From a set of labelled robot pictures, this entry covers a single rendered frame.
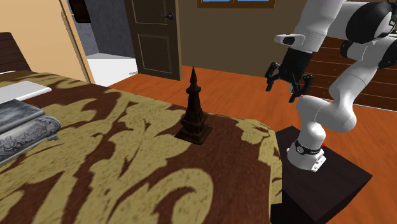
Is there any grey ornate pillow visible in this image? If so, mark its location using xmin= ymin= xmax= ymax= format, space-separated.
xmin=0 ymin=99 xmax=62 ymax=167

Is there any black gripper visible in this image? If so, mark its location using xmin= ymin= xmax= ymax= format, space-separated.
xmin=264 ymin=46 xmax=314 ymax=104

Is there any dark brown door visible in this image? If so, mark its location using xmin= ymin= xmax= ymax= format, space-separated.
xmin=123 ymin=0 xmax=183 ymax=81

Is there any bed with brown patterned cover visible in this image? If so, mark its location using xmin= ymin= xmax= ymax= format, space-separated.
xmin=0 ymin=32 xmax=283 ymax=224

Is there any white flat tablet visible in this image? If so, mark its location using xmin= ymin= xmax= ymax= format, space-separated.
xmin=0 ymin=80 xmax=53 ymax=105

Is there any dark wooden dresser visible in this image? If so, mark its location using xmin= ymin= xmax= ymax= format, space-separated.
xmin=302 ymin=35 xmax=397 ymax=112

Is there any dark robot stand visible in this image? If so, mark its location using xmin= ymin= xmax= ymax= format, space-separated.
xmin=270 ymin=125 xmax=373 ymax=224

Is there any dark brown tower figure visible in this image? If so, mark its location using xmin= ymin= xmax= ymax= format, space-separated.
xmin=174 ymin=66 xmax=214 ymax=146

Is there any dark wall picture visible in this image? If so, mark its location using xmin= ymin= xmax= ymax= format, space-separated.
xmin=68 ymin=0 xmax=92 ymax=24

